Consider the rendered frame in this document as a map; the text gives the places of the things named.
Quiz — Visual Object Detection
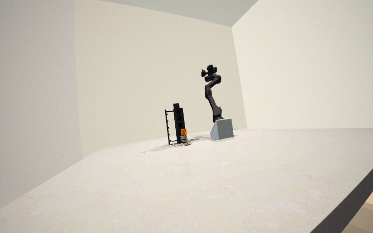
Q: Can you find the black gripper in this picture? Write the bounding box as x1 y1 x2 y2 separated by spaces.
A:
201 67 217 77

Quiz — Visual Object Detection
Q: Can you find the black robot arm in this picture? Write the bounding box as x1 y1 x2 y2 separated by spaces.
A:
205 65 224 123

